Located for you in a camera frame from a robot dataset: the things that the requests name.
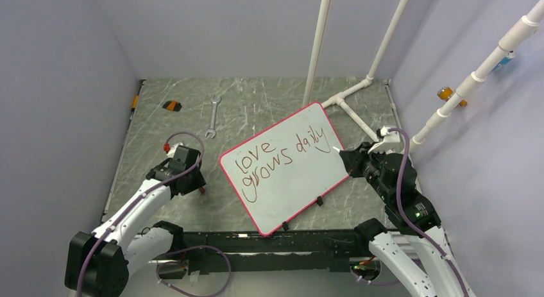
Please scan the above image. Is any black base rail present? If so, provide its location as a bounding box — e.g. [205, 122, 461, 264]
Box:
[156, 229, 384, 280]

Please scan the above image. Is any orange black tool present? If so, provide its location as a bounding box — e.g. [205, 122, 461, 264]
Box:
[162, 100, 183, 112]

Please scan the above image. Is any orange wall knob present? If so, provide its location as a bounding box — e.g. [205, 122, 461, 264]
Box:
[437, 87, 468, 107]

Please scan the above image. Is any yellow black screwdriver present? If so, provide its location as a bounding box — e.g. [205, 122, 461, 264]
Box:
[130, 80, 145, 120]

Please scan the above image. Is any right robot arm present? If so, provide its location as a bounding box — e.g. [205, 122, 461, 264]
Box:
[339, 142, 475, 296]

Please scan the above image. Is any blue wall clip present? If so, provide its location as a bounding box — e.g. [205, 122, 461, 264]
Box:
[492, 50, 516, 71]

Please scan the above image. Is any white PVC pipe right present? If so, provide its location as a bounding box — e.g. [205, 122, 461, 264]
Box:
[405, 0, 543, 151]

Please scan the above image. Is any silver wrench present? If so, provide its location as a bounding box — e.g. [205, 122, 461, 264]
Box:
[205, 96, 221, 139]

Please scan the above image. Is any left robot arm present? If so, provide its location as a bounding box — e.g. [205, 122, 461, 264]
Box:
[64, 157, 205, 296]

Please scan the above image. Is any white PVC pipe frame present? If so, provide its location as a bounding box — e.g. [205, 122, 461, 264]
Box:
[300, 0, 414, 143]

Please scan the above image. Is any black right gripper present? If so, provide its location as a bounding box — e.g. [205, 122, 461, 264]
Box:
[339, 140, 393, 201]

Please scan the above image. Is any pink framed whiteboard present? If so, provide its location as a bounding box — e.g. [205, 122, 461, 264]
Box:
[218, 102, 348, 236]

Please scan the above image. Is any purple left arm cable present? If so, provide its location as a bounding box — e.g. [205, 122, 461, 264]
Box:
[75, 131, 206, 297]

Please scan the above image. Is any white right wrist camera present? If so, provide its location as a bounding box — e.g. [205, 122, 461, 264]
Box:
[368, 126, 402, 154]

